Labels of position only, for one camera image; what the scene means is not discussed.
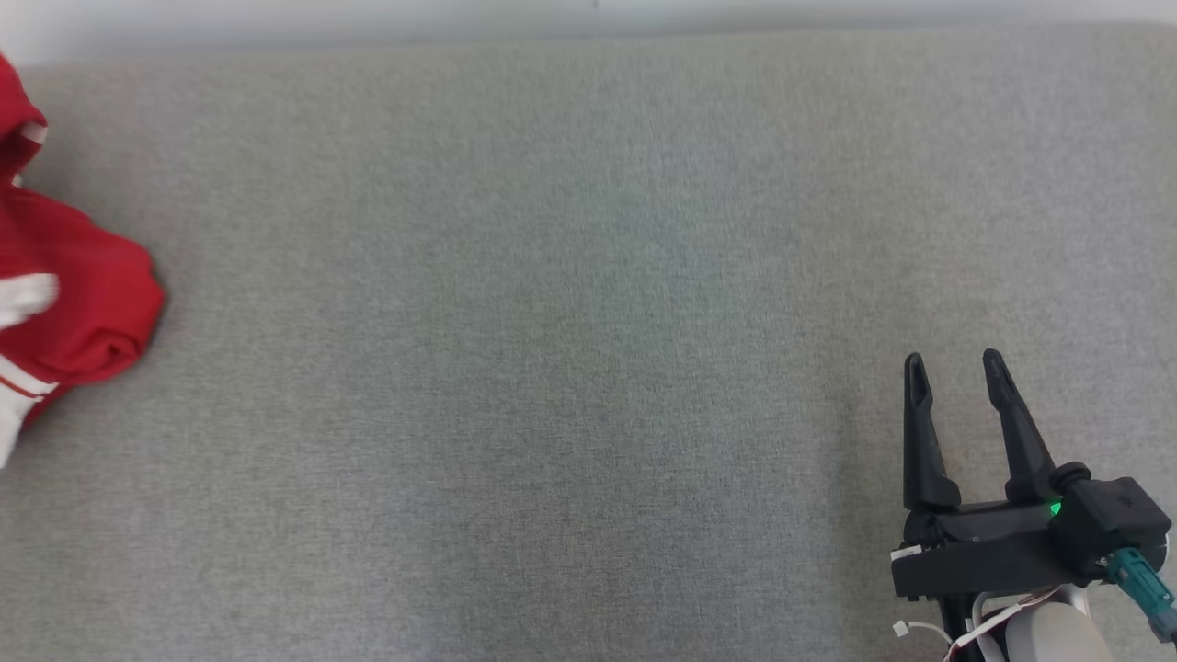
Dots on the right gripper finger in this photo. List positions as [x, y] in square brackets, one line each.
[924, 450]
[1021, 441]

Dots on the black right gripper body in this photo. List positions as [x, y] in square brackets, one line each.
[984, 547]

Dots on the red and white basketball jersey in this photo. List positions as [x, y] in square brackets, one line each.
[83, 303]

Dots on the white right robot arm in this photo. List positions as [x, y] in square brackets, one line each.
[1048, 636]

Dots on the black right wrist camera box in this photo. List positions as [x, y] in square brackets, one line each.
[1117, 519]

